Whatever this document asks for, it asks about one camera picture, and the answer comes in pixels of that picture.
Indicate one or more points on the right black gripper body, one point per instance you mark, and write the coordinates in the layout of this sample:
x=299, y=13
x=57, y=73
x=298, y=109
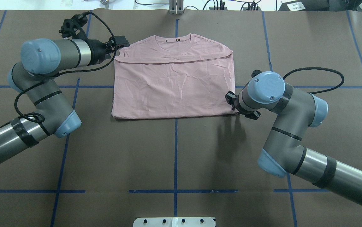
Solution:
x=235, y=103

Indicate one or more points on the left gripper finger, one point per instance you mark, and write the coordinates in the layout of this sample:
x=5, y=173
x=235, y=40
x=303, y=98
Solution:
x=120, y=42

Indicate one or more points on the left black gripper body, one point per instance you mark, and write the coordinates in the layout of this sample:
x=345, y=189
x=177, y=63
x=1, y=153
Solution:
x=98, y=53

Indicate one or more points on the pink Snoopy t-shirt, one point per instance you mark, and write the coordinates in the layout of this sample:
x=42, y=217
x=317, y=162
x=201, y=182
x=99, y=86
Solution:
x=180, y=77

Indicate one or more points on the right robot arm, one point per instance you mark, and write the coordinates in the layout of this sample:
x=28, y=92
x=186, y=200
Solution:
x=282, y=152

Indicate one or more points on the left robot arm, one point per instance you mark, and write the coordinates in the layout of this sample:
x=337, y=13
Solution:
x=42, y=108

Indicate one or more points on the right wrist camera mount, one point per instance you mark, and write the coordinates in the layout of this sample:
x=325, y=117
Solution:
x=253, y=115

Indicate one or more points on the aluminium frame post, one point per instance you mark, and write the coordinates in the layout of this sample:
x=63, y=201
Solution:
x=176, y=7

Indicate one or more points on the white pole base mount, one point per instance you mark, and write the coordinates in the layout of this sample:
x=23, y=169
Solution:
x=175, y=222

